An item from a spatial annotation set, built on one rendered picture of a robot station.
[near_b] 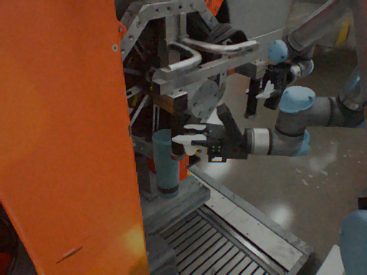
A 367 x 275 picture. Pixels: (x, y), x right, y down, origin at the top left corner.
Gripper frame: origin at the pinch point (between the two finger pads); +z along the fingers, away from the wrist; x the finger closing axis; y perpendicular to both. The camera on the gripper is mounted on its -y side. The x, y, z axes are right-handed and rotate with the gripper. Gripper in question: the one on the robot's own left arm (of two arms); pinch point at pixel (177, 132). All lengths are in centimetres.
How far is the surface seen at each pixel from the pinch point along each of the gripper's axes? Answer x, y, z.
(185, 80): 4.2, -13.6, -1.9
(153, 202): 29, 61, 15
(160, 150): 7.8, 12.5, 6.1
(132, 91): 25.9, 0.4, 17.8
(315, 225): 36, 83, -71
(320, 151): 105, 84, -97
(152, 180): 34, 52, 15
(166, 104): -0.8, -9.1, 2.6
